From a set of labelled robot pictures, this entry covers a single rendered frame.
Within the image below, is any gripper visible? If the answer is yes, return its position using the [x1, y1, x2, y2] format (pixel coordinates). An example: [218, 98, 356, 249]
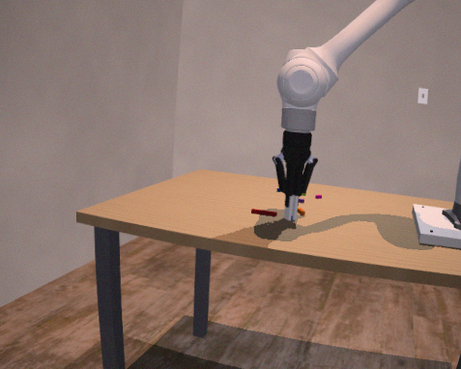
[273, 130, 318, 220]

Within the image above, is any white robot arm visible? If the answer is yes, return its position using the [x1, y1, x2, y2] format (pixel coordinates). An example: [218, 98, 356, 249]
[277, 0, 461, 230]

